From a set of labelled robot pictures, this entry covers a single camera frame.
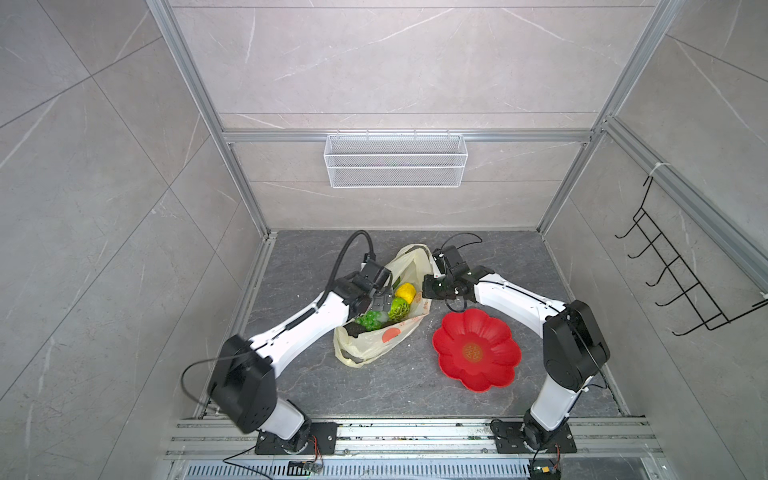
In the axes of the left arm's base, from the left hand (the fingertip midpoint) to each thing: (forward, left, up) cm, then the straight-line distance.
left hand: (371, 287), depth 85 cm
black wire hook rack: (-11, -72, +17) cm, 75 cm away
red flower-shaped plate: (-14, -31, -15) cm, 37 cm away
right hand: (+3, -16, -5) cm, 17 cm away
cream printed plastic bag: (-14, +5, -8) cm, 17 cm away
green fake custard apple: (-3, -8, -9) cm, 12 cm away
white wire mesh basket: (+42, -9, +15) cm, 45 cm away
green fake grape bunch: (-4, +1, -12) cm, 13 cm away
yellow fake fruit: (+4, -11, -9) cm, 15 cm away
